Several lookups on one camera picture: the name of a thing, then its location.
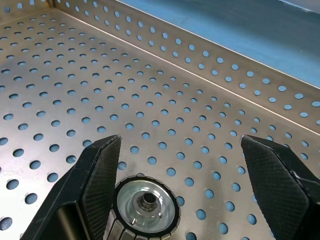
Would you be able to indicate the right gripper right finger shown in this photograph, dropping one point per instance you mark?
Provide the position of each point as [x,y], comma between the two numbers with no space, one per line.
[280,190]

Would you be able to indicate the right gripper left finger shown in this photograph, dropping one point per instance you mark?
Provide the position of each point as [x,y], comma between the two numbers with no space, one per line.
[82,195]

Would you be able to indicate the perforated metal tray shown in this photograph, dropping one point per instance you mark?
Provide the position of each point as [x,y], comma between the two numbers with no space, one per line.
[125,87]

